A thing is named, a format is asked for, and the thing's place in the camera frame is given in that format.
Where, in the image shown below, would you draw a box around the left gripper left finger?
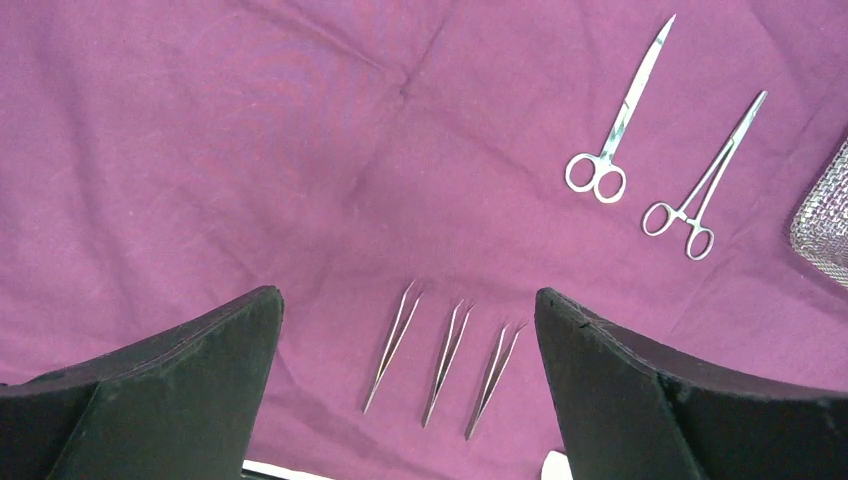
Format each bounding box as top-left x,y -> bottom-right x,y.
1,286 -> 284,479

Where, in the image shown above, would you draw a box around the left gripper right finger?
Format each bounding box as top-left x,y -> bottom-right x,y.
535,288 -> 847,479

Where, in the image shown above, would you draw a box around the metal tweezers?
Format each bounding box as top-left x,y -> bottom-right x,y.
464,323 -> 527,441
421,299 -> 475,428

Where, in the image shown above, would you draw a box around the metal forceps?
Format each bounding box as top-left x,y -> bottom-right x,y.
641,90 -> 769,261

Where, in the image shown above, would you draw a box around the metal spatula tool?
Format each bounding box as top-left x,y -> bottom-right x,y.
362,280 -> 423,414

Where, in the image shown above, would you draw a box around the metal surgical scissors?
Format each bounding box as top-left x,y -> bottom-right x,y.
563,14 -> 677,204

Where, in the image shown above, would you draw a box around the wire mesh instrument tray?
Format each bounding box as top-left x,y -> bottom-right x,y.
790,140 -> 847,288

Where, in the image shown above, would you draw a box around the purple cloth wrap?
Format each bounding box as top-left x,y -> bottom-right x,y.
1,1 -> 847,479

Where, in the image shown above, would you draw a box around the white cotton balls bag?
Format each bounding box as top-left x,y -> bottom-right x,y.
540,450 -> 573,480

